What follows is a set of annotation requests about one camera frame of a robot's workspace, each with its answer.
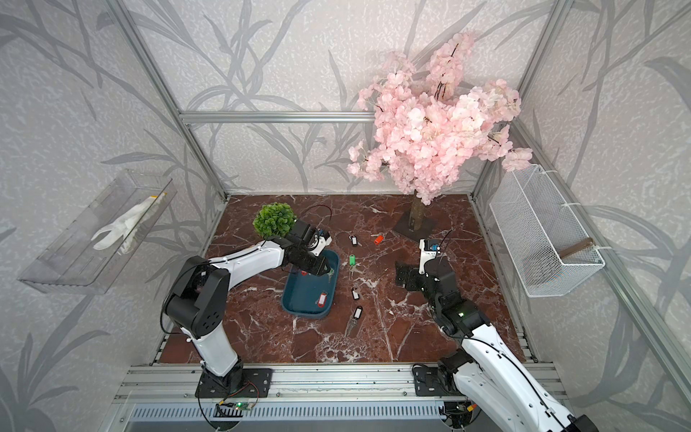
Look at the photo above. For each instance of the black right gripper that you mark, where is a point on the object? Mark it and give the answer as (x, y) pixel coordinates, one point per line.
(413, 275)

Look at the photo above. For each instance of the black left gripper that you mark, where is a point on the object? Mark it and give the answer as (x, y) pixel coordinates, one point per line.
(319, 268)

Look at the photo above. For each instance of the key with red tag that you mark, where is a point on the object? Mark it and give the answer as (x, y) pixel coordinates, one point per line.
(322, 300)
(379, 238)

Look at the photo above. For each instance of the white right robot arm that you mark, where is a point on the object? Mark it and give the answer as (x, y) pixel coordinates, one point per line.
(483, 369)

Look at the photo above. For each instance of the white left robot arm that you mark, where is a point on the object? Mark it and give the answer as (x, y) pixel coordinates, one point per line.
(196, 301)

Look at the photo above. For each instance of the teal plastic storage tray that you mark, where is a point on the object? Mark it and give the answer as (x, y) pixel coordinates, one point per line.
(302, 290)

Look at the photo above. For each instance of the green ball potted plant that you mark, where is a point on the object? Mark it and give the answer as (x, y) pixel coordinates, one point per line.
(274, 220)

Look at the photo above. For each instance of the brown tree trunk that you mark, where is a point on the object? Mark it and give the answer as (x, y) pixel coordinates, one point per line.
(417, 213)

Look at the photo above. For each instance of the pink blossom tree crown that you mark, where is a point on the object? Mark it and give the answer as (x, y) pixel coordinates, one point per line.
(426, 129)

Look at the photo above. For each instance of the small green circuit board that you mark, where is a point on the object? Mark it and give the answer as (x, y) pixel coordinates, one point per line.
(234, 407)

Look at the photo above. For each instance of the white glove on shelf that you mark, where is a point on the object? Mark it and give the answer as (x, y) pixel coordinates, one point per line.
(127, 226)

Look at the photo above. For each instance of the brown stick in basket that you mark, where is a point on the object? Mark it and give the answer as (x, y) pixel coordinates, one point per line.
(576, 248)

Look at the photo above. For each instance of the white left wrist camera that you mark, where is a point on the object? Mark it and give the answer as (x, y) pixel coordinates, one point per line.
(320, 240)

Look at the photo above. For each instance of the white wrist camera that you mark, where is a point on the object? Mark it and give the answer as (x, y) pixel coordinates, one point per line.
(429, 250)
(320, 240)

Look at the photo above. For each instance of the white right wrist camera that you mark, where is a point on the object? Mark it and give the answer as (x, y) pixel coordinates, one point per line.
(429, 250)

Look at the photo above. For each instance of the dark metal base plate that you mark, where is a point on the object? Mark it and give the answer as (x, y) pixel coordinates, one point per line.
(406, 227)

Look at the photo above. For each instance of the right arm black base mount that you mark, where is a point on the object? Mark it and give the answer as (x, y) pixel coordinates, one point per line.
(438, 380)

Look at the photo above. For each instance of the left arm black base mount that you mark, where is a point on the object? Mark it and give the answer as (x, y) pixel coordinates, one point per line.
(238, 383)

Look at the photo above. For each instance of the white wire mesh basket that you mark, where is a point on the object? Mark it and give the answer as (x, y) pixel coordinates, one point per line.
(536, 223)

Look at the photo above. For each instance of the aluminium horizontal frame bar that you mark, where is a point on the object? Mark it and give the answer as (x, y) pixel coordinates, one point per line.
(276, 117)

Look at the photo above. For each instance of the aluminium front rail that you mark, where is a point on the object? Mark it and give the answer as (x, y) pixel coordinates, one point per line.
(290, 382)

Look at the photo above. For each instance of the clear acrylic wall shelf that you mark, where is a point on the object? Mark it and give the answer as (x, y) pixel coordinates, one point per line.
(70, 264)

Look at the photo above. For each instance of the aluminium frame post left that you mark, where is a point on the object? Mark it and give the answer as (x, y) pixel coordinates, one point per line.
(124, 21)

